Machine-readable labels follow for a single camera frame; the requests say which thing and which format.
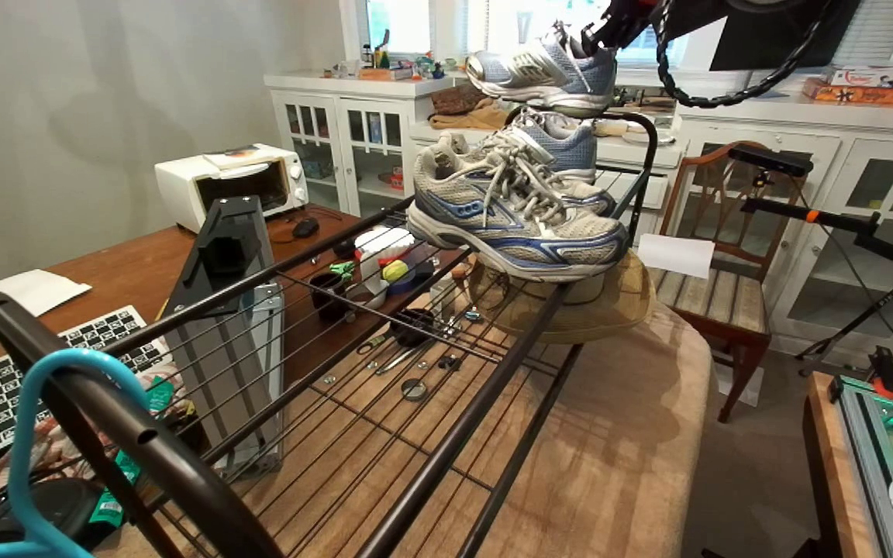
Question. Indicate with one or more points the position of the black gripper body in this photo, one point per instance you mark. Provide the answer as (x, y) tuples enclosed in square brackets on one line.
[(635, 15)]

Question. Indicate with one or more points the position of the blue grey running sneaker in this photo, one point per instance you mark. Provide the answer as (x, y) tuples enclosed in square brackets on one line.
[(539, 73), (570, 156)]

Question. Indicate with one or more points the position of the white paper on chair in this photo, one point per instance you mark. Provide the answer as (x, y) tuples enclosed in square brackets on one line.
[(677, 256)]

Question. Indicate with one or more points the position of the white glass door sideboard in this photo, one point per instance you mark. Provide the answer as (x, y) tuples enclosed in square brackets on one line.
[(364, 143)]

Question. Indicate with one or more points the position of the colourful board game box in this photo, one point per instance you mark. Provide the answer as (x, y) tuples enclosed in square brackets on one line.
[(870, 87)]

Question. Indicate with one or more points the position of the brown wooden chair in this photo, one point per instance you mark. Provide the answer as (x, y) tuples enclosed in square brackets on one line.
[(736, 297)]

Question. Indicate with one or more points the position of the green ball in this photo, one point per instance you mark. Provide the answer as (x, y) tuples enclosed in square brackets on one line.
[(396, 272)]

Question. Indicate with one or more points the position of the black computer mouse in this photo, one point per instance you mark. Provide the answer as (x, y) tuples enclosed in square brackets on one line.
[(304, 227)]

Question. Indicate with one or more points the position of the small black bowl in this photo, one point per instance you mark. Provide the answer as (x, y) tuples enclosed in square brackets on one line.
[(412, 328)]

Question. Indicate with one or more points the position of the small black jar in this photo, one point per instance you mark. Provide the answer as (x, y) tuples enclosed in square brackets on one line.
[(328, 297)]

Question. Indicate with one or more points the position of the white toaster oven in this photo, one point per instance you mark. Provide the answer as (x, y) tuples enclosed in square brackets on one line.
[(229, 181)]

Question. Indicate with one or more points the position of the tan woven table cloth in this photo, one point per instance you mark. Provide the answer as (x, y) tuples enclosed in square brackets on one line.
[(590, 444)]

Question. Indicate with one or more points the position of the black metal shoe rack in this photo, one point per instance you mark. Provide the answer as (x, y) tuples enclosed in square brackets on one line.
[(436, 452)]

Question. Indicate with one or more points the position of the grey wedge shaped stand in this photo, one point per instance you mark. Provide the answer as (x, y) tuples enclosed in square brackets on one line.
[(225, 311)]

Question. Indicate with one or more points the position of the wooden robot mounting stand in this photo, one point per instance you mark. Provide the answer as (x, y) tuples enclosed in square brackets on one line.
[(836, 476)]

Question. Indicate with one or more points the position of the dark wooden dining table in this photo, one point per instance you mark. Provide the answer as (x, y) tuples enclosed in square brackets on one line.
[(124, 263)]

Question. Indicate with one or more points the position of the white paper sheet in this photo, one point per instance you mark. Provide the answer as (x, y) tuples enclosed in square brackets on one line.
[(13, 297)]

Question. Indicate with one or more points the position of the blue plastic clothes hanger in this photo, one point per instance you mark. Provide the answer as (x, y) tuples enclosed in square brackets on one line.
[(23, 452)]

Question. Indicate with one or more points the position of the black stereo camera bar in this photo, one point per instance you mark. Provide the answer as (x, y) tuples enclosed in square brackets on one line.
[(772, 162)]

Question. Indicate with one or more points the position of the black camera boom stand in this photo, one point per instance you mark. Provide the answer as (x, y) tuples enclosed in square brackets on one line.
[(860, 221)]

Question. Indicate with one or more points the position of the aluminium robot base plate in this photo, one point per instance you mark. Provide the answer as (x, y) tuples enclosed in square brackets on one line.
[(892, 444)]

